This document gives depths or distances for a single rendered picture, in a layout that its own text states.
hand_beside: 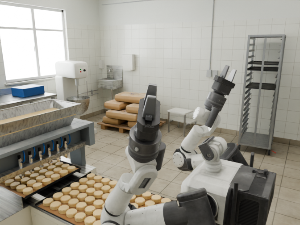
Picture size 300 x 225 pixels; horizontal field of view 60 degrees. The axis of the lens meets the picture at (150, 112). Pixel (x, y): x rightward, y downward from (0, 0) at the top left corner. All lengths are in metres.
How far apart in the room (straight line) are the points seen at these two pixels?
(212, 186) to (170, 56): 4.67
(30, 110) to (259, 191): 1.42
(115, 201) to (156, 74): 4.89
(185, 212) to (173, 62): 4.75
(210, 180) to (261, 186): 0.17
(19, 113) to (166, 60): 4.10
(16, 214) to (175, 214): 1.00
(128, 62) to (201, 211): 5.21
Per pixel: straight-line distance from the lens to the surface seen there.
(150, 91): 0.65
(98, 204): 1.39
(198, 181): 0.95
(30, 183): 1.69
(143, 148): 0.69
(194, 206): 0.82
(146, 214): 0.89
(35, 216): 1.64
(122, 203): 0.87
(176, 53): 5.40
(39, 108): 1.87
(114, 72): 6.25
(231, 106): 5.14
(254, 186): 0.97
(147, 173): 0.74
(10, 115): 1.77
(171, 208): 0.85
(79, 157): 1.97
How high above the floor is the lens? 1.69
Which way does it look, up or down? 15 degrees down
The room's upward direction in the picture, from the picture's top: straight up
